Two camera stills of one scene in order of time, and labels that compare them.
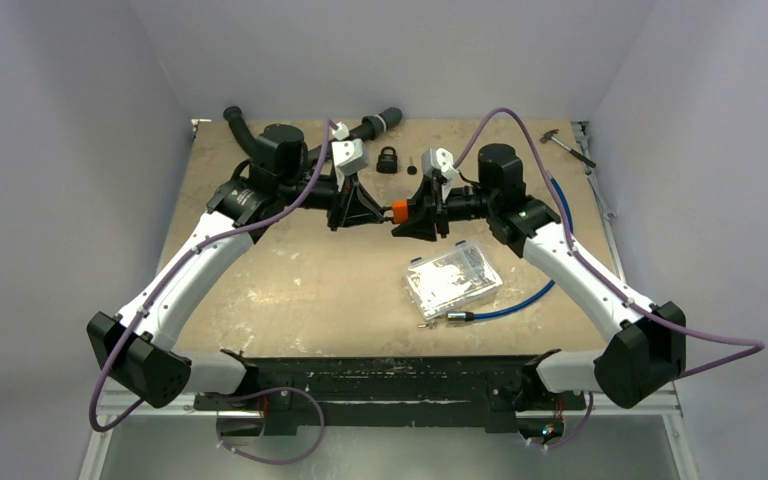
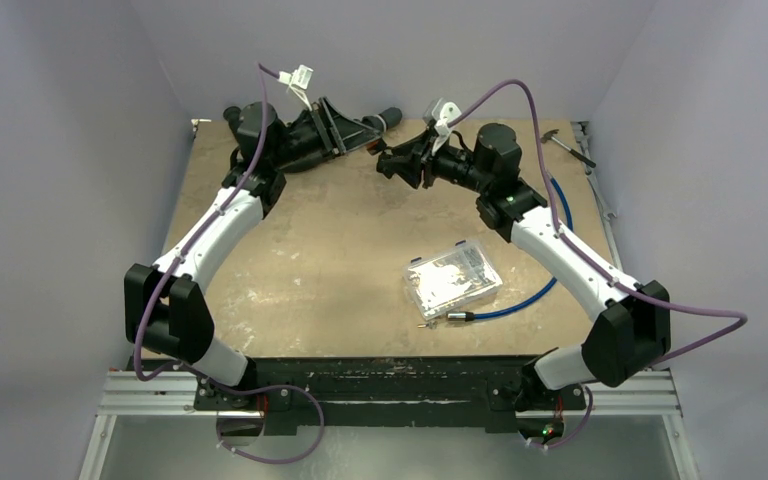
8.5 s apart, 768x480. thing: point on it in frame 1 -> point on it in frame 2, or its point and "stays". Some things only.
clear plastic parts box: (451, 280) stays
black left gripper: (354, 206) -> (350, 134)
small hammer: (549, 136) stays
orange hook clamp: (400, 211) -> (376, 146)
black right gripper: (436, 211) -> (420, 162)
